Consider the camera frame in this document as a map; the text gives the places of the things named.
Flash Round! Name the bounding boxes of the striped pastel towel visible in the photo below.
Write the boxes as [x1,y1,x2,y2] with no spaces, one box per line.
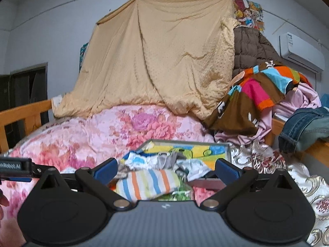
[115,169,181,202]

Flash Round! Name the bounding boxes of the white cloth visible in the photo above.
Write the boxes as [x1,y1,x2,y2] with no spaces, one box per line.
[123,151,211,182]

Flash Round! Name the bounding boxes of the grey striped sock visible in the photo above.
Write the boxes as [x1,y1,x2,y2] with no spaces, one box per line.
[156,152,187,170]

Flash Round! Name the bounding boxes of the person's left hand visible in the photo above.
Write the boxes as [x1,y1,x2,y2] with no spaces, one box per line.
[0,190,9,220]

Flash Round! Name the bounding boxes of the cartoon frog towel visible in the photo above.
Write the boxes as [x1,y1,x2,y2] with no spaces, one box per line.
[132,141,231,170]

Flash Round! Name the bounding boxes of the pink floral quilt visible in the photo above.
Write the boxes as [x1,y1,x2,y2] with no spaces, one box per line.
[2,104,222,247]

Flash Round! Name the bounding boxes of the green patterned plastic bag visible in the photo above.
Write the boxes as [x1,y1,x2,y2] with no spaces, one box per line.
[156,181,194,201]

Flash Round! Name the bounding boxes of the grey metal tray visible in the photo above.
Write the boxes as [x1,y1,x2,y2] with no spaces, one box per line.
[120,138,232,191]

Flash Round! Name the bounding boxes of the blue denim jeans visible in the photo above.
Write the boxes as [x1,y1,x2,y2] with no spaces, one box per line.
[278,106,329,153]

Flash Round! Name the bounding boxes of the colorful patchwork brown cloth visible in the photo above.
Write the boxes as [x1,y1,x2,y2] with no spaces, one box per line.
[204,60,312,136]

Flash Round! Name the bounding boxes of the pale pink sheet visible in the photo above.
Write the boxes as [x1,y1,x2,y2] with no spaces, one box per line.
[214,83,322,146]

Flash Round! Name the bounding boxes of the brown quilted jacket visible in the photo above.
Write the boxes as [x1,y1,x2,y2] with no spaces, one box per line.
[232,26,282,78]

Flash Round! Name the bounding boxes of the beige dotted blanket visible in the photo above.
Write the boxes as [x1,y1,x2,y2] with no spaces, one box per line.
[53,0,238,120]

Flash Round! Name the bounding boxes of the wooden bed frame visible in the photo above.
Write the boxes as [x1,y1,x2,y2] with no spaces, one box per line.
[0,100,52,153]

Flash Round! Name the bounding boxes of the teal wall hanging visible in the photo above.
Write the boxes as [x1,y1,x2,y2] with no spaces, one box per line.
[79,42,89,71]

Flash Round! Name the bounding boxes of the white wall air conditioner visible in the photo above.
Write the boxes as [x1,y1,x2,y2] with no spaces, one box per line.
[279,32,325,73]

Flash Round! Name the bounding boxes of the cartoon wall poster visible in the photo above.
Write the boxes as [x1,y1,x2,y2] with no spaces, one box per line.
[233,0,265,33]

